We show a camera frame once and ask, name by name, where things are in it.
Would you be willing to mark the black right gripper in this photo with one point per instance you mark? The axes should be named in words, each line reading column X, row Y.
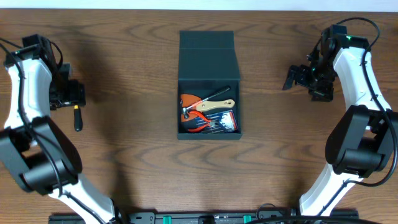
column 324, row 93

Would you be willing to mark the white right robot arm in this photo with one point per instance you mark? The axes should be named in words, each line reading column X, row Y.
column 365, row 138

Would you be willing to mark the orange scraper wooden handle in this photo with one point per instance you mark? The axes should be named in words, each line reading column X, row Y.
column 205, row 106

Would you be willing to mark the black yellow handled screwdriver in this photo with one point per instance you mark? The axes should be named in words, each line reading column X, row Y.
column 78, row 122

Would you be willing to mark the red handled pliers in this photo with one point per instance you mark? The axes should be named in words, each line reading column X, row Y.
column 201, row 122

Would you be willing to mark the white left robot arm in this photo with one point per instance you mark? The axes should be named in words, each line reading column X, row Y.
column 35, row 151

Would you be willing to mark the small black handled hammer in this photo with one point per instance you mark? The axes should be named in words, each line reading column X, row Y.
column 184, row 110

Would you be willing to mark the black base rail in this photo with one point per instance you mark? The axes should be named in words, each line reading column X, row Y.
column 206, row 218

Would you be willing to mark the blue screwdriver set case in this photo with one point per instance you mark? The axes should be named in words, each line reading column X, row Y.
column 226, row 123

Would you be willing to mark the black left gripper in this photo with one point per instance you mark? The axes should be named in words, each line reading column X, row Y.
column 66, row 101

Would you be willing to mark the dark green box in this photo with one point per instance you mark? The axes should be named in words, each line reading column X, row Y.
column 208, row 63

